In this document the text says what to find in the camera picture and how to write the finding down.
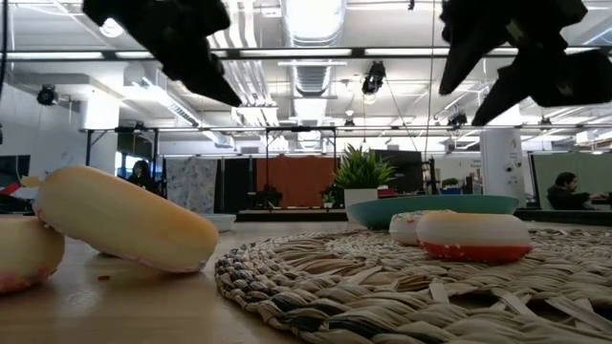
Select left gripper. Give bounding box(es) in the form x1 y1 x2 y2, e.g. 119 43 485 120
83 0 243 108

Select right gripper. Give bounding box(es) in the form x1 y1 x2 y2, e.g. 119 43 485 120
438 0 612 127

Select donut with red icing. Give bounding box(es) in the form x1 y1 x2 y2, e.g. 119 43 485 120
415 210 533 264

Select donut with pale pink icing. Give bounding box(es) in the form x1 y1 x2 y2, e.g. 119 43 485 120
19 164 220 274

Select donut with white sprinkled icing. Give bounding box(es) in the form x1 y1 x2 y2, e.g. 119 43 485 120
388 209 455 247

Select white round column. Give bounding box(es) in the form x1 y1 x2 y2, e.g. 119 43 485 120
479 127 526 200

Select grey patterned curtain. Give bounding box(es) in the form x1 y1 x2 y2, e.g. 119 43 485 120
164 157 219 215

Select person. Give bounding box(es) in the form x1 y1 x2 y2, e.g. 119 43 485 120
126 160 159 192
546 171 611 211

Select large black monitor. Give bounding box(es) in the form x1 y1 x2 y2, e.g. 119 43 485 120
372 149 425 195

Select orange partition panel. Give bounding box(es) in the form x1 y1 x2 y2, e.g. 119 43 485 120
255 155 339 209

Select teal plate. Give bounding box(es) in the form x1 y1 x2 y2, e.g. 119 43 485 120
359 194 521 229

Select green partition panel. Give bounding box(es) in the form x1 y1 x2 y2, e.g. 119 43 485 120
530 151 612 211

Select green plant in white pot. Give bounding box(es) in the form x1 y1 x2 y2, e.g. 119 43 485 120
333 142 397 224

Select small black monitor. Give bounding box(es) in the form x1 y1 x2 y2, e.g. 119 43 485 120
0 155 32 187

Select round woven straw mat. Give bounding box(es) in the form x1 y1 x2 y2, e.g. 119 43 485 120
214 227 612 344

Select thin hanging cable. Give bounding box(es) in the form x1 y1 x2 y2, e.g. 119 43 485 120
425 0 437 161

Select black background rig frame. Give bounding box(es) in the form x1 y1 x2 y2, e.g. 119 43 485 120
84 124 339 211

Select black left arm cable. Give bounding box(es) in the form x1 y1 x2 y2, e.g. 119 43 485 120
0 0 10 144

